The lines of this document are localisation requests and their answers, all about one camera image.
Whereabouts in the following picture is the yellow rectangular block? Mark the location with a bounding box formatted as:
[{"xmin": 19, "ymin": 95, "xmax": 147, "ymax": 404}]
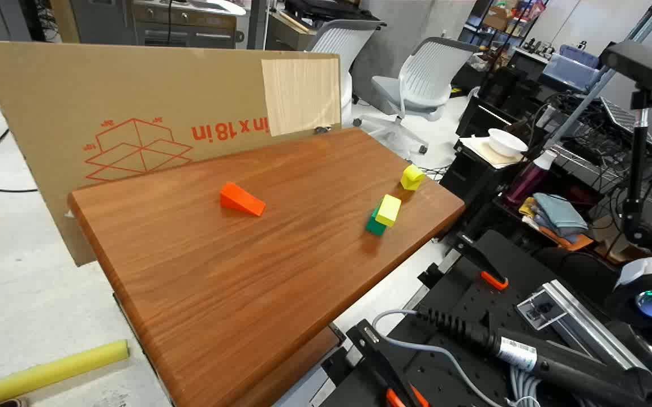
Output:
[{"xmin": 373, "ymin": 193, "xmax": 402, "ymax": 228}]

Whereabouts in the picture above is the green block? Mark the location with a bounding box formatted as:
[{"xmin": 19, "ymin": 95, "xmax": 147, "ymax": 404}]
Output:
[{"xmin": 361, "ymin": 210, "xmax": 388, "ymax": 237}]

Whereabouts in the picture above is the orange wedge block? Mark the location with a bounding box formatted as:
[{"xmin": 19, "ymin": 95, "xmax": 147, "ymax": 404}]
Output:
[{"xmin": 216, "ymin": 180, "xmax": 268, "ymax": 219}]

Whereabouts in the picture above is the small yellow rounded block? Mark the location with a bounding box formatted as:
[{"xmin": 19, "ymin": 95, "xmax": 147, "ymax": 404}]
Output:
[{"xmin": 398, "ymin": 162, "xmax": 427, "ymax": 193}]

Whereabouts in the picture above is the white paper sheet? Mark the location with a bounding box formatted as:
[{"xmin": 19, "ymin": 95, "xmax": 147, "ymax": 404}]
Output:
[{"xmin": 456, "ymin": 134, "xmax": 528, "ymax": 171}]

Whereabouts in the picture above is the grey chair back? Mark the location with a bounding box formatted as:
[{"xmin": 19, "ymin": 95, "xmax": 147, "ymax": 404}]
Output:
[{"xmin": 306, "ymin": 15, "xmax": 388, "ymax": 105}]

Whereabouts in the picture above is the black clamp with orange tip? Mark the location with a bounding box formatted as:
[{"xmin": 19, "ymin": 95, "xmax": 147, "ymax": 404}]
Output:
[{"xmin": 445, "ymin": 230, "xmax": 512, "ymax": 293}]

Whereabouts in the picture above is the white bowl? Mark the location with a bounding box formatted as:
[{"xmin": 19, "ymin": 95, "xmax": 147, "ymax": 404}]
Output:
[{"xmin": 486, "ymin": 127, "xmax": 530, "ymax": 159}]

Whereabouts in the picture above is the purple bottle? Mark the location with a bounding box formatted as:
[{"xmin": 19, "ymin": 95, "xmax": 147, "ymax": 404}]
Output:
[{"xmin": 504, "ymin": 146, "xmax": 559, "ymax": 209}]

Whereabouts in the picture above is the grey metal cabinet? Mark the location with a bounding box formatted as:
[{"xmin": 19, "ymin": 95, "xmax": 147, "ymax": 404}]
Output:
[{"xmin": 67, "ymin": 0, "xmax": 253, "ymax": 53}]

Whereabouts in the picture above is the grey blue cloth stack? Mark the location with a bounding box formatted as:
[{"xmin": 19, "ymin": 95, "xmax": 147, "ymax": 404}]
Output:
[{"xmin": 530, "ymin": 189, "xmax": 590, "ymax": 237}]

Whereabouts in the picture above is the brown cardboard box sheet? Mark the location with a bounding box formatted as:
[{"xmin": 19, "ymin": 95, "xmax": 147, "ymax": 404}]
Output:
[{"xmin": 0, "ymin": 40, "xmax": 344, "ymax": 268}]

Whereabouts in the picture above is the black connector with silver collar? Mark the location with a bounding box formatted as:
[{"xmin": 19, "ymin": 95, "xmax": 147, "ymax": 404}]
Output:
[{"xmin": 402, "ymin": 305, "xmax": 652, "ymax": 407}]

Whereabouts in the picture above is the blue box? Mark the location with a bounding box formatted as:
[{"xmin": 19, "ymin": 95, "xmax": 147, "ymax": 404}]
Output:
[{"xmin": 540, "ymin": 42, "xmax": 606, "ymax": 95}]

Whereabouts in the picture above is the yellow foam tube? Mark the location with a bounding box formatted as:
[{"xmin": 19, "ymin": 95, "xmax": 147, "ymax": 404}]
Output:
[{"xmin": 0, "ymin": 337, "xmax": 134, "ymax": 407}]

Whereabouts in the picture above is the black clamp with orange handles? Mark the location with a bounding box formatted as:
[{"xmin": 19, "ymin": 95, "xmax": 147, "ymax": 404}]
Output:
[{"xmin": 344, "ymin": 318, "xmax": 435, "ymax": 407}]

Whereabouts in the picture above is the grey cable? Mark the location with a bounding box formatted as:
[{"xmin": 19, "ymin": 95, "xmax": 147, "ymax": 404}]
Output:
[{"xmin": 369, "ymin": 307, "xmax": 548, "ymax": 407}]

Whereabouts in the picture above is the aluminium rail with tag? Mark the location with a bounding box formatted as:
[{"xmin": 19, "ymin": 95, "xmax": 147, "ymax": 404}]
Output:
[{"xmin": 515, "ymin": 277, "xmax": 652, "ymax": 407}]

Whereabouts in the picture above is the black camera stand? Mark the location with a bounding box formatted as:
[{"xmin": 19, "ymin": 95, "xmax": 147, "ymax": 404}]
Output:
[{"xmin": 615, "ymin": 86, "xmax": 652, "ymax": 255}]

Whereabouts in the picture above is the black camera head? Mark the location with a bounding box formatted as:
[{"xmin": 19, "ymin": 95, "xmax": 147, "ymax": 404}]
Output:
[{"xmin": 597, "ymin": 38, "xmax": 652, "ymax": 107}]

